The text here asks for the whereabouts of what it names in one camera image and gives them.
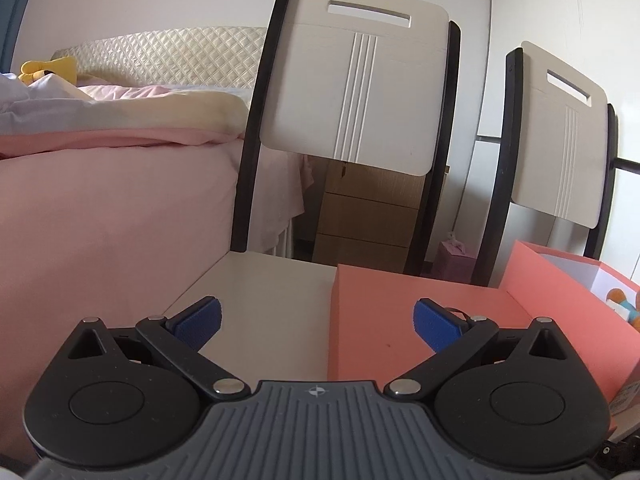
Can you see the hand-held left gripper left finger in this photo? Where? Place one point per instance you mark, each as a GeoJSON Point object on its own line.
{"type": "Point", "coordinates": [201, 321]}

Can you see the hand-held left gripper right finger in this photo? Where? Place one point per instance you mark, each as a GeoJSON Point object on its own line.
{"type": "Point", "coordinates": [436, 329]}

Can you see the small pink box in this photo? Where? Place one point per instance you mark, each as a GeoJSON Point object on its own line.
{"type": "Point", "coordinates": [456, 262]}

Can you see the coral pink open box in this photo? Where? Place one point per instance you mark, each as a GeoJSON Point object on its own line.
{"type": "Point", "coordinates": [547, 270]}

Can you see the bed with pink sheet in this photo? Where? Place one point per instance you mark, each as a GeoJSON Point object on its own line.
{"type": "Point", "coordinates": [100, 240]}

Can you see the wooden drawer cabinet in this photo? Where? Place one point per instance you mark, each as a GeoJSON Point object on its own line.
{"type": "Point", "coordinates": [365, 210]}

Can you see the colourful plush toy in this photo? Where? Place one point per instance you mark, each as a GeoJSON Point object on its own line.
{"type": "Point", "coordinates": [620, 297]}

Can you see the pink and cream duvet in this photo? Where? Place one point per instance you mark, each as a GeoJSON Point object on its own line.
{"type": "Point", "coordinates": [150, 115]}

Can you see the cream quilted headboard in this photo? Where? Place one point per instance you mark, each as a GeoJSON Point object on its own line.
{"type": "Point", "coordinates": [175, 55]}

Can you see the yellow plush toy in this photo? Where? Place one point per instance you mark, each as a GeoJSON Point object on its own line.
{"type": "Point", "coordinates": [55, 67]}

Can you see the white chair with black frame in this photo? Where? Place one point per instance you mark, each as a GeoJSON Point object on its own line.
{"type": "Point", "coordinates": [350, 85]}
{"type": "Point", "coordinates": [555, 150]}

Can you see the blue door frame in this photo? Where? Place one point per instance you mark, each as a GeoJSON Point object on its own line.
{"type": "Point", "coordinates": [11, 10]}

